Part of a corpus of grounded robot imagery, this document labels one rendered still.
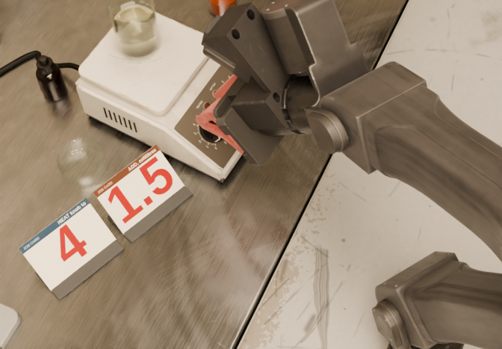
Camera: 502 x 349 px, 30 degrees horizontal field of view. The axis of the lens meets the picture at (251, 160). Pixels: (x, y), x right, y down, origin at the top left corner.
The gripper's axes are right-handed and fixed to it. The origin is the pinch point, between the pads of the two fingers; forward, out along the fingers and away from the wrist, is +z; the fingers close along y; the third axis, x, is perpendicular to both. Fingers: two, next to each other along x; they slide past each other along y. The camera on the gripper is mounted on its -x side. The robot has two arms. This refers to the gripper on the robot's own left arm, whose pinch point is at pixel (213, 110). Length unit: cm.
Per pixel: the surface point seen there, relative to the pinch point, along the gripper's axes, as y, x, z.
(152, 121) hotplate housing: 1.0, 0.1, 10.5
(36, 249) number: 19.5, 0.5, 14.8
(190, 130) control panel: -0.5, 3.3, 7.9
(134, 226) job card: 10.8, 6.8, 11.9
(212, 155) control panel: 0.1, 6.7, 6.7
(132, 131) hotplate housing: 1.5, 1.1, 15.5
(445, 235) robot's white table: -6.0, 26.6, -11.1
